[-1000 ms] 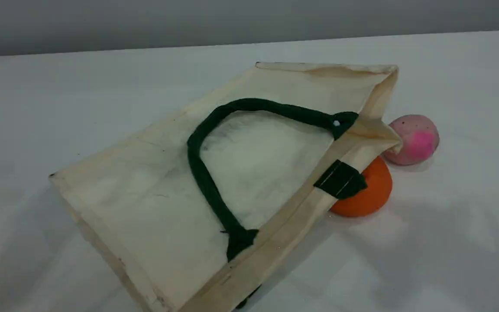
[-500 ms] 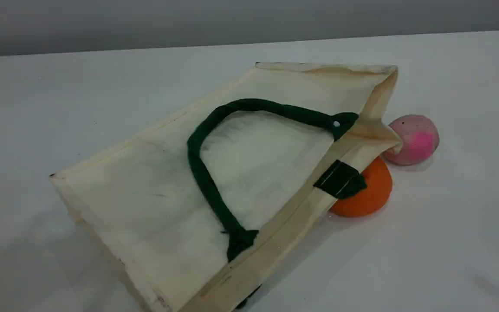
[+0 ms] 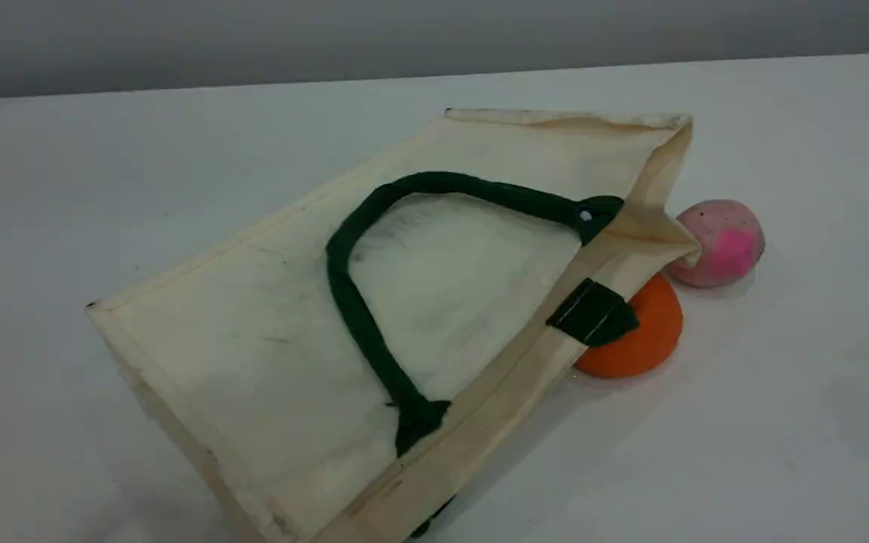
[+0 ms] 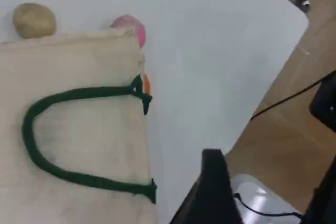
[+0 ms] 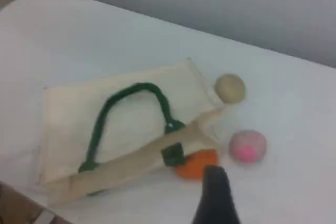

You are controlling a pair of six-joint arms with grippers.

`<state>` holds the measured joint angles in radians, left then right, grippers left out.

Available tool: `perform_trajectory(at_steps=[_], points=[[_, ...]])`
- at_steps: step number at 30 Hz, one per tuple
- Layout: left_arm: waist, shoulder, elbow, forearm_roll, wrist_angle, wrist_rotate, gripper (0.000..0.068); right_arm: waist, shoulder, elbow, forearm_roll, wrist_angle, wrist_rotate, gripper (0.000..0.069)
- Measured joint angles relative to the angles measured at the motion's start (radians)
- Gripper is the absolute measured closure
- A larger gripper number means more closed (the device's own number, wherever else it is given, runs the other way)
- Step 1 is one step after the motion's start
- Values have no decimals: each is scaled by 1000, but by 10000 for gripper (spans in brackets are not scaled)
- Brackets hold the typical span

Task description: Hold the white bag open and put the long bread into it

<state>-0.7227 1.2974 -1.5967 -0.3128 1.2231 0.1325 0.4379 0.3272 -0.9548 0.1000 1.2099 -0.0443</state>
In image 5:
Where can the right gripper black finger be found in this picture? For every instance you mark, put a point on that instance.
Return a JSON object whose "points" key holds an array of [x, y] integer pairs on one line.
{"points": [[216, 200]]}

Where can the orange fruit with stem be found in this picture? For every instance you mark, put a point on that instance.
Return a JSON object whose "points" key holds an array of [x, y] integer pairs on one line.
{"points": [[197, 165]]}

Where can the pink peach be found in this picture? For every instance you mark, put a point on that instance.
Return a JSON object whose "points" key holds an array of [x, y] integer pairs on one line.
{"points": [[246, 145]]}

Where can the beige round potato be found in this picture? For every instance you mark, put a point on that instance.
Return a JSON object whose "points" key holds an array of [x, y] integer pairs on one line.
{"points": [[230, 88]]}

